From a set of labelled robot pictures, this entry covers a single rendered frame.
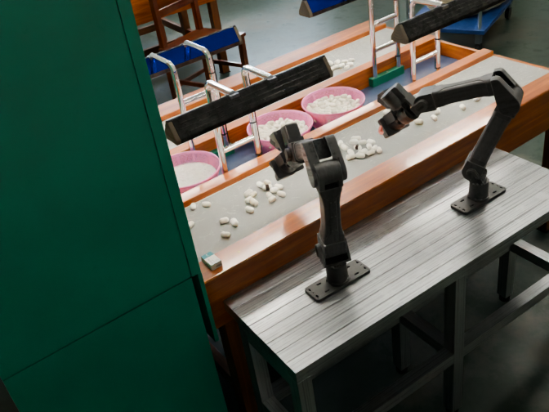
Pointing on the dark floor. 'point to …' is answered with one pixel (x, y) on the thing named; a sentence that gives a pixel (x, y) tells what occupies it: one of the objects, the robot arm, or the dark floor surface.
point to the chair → (190, 40)
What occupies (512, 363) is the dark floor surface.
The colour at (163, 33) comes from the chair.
